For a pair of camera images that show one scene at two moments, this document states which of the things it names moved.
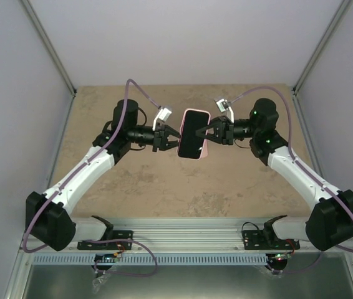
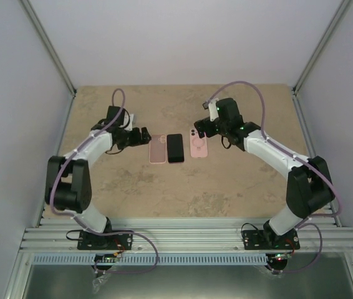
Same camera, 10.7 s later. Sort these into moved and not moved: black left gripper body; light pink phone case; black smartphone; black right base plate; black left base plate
Moved: light pink phone case; black smartphone; black left gripper body
Not moved: black right base plate; black left base plate
